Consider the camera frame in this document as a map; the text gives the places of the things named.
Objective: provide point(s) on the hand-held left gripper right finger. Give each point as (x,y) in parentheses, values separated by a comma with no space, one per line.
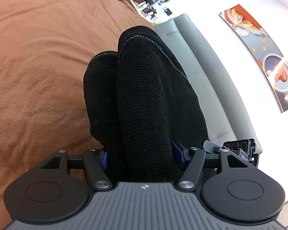
(179,153)

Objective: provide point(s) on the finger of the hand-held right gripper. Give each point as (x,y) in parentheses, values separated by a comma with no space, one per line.
(211,146)

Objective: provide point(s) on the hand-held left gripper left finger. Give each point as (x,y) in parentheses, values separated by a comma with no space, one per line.
(104,161)

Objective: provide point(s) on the black pants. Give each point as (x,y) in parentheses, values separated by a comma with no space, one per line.
(146,100)

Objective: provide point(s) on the grey padded headboard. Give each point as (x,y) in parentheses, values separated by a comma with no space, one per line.
(206,52)

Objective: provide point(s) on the brown blanket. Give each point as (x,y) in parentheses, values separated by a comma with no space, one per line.
(38,52)

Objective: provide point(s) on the feather wall painting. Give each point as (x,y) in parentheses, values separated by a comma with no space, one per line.
(254,40)

